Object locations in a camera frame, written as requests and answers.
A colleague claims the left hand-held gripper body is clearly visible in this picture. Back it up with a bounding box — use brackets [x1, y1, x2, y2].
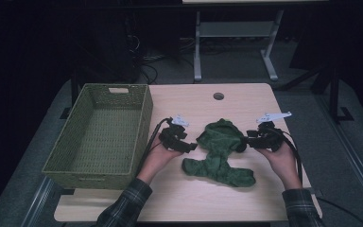
[159, 113, 190, 151]

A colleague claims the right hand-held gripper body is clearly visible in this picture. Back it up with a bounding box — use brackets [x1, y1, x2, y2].
[252, 111, 292, 153]

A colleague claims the green cloth garment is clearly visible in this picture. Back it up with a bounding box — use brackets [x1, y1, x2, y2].
[181, 117, 257, 188]

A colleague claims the person's left hand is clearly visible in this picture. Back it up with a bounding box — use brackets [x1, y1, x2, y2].
[138, 141, 183, 185]

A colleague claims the person's right hand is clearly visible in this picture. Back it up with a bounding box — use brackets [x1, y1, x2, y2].
[254, 140, 303, 190]

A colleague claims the green woven basket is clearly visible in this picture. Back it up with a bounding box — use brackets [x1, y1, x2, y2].
[42, 82, 154, 191]

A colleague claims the black metal stand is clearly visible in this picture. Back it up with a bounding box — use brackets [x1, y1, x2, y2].
[310, 61, 355, 125]

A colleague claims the bundle of floor cables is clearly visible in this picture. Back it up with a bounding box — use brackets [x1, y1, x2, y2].
[124, 18, 197, 84]

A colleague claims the aluminium floor rail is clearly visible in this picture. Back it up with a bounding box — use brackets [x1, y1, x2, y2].
[20, 175, 56, 227]
[314, 94, 363, 219]

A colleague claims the grey metal desk frame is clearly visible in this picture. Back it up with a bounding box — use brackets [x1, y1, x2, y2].
[181, 0, 329, 82]

